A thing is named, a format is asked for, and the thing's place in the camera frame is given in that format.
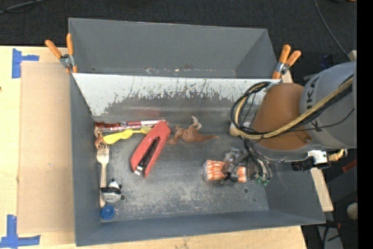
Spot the red and white long wrapper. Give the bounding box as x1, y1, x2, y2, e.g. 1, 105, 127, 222
94, 119, 167, 130

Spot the silver and black small gadget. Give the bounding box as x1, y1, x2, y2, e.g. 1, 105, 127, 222
100, 179, 124, 204

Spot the blue bottle cap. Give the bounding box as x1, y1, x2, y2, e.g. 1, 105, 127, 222
100, 205, 115, 221

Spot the orange and white striped packet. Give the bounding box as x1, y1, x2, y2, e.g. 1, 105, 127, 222
202, 159, 249, 184

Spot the grey metal bin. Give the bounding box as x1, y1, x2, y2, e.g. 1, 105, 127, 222
68, 17, 326, 247

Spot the cream rounded object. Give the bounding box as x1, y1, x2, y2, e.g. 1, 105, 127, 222
229, 122, 252, 138

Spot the red stapler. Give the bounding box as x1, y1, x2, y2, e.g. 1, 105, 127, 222
129, 120, 172, 179

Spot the yellow elongated toy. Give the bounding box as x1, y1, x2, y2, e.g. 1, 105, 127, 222
102, 126, 153, 145

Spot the black cylinder on white bracket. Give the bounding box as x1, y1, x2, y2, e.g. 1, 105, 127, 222
291, 149, 348, 171

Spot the brown toy dinosaur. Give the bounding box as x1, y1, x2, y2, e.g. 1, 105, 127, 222
166, 115, 221, 146

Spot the brown cardboard board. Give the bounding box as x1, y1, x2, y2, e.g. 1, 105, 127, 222
16, 62, 75, 234

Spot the small brown toy animal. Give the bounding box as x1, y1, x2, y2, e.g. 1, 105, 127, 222
93, 129, 107, 150

